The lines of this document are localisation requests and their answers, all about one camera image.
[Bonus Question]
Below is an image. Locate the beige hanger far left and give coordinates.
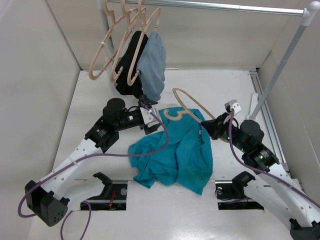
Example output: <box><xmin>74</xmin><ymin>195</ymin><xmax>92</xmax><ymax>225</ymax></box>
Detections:
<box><xmin>88</xmin><ymin>0</ymin><xmax>126</xmax><ymax>81</ymax></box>

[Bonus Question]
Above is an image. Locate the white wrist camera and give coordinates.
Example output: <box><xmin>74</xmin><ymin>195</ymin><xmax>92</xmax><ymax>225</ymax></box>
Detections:
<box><xmin>224</xmin><ymin>99</ymin><xmax>242</xmax><ymax>114</ymax></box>
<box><xmin>139</xmin><ymin>107</ymin><xmax>157</xmax><ymax>125</ymax></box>

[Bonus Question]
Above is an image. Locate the grey-blue hanging shirt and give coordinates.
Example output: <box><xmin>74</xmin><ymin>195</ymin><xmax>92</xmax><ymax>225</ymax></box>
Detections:
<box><xmin>136</xmin><ymin>31</ymin><xmax>167</xmax><ymax>102</ymax></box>

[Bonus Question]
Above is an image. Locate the beige hanger middle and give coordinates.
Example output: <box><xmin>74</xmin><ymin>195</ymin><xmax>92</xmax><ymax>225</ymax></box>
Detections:
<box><xmin>110</xmin><ymin>0</ymin><xmax>140</xmax><ymax>84</ymax></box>

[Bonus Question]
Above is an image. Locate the black hanging shirt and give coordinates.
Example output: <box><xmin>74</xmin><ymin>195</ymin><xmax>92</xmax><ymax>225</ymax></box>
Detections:
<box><xmin>115</xmin><ymin>30</ymin><xmax>143</xmax><ymax>99</ymax></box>

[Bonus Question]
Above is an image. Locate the white clothes rack frame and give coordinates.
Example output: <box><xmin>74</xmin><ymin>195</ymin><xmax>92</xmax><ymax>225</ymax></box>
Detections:
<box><xmin>97</xmin><ymin>0</ymin><xmax>320</xmax><ymax>124</ymax></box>

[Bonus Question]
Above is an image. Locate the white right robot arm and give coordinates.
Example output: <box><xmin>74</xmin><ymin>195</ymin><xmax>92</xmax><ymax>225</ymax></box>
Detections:
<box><xmin>201</xmin><ymin>112</ymin><xmax>320</xmax><ymax>240</ymax></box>

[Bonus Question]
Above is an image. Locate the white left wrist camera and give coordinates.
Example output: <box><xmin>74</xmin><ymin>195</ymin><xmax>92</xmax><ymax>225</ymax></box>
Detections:
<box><xmin>139</xmin><ymin>107</ymin><xmax>157</xmax><ymax>125</ymax></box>

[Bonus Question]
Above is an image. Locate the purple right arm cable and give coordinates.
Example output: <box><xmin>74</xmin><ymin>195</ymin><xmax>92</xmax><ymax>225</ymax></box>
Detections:
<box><xmin>228</xmin><ymin>108</ymin><xmax>320</xmax><ymax>210</ymax></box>

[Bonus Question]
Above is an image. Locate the teal t shirt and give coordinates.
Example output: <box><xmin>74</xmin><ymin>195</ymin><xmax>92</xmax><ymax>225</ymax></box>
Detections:
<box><xmin>128</xmin><ymin>109</ymin><xmax>214</xmax><ymax>195</ymax></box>

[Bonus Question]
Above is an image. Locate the aluminium rail on table edge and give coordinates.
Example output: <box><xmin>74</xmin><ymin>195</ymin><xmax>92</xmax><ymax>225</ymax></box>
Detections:
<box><xmin>247</xmin><ymin>70</ymin><xmax>290</xmax><ymax>175</ymax></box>

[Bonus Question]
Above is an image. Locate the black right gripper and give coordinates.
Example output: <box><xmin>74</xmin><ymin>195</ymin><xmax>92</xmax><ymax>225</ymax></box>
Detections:
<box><xmin>200</xmin><ymin>111</ymin><xmax>249</xmax><ymax>153</ymax></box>

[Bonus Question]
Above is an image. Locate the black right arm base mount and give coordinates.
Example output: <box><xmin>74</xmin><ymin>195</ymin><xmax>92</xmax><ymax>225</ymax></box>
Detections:
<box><xmin>214</xmin><ymin>171</ymin><xmax>264</xmax><ymax>210</ymax></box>

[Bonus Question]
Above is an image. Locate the beige wooden hanger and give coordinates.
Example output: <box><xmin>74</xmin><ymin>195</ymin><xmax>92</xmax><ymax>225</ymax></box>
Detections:
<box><xmin>163</xmin><ymin>87</ymin><xmax>216</xmax><ymax>124</ymax></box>

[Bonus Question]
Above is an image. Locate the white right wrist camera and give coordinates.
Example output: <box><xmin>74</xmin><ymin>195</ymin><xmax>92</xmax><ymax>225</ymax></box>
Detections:
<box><xmin>224</xmin><ymin>99</ymin><xmax>242</xmax><ymax>114</ymax></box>

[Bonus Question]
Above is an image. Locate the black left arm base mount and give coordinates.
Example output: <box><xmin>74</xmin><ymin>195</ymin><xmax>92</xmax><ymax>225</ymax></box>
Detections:
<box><xmin>86</xmin><ymin>172</ymin><xmax>128</xmax><ymax>211</ymax></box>

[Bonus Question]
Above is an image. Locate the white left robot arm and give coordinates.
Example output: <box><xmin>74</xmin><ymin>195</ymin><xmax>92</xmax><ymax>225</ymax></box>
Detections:
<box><xmin>23</xmin><ymin>95</ymin><xmax>162</xmax><ymax>227</ymax></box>

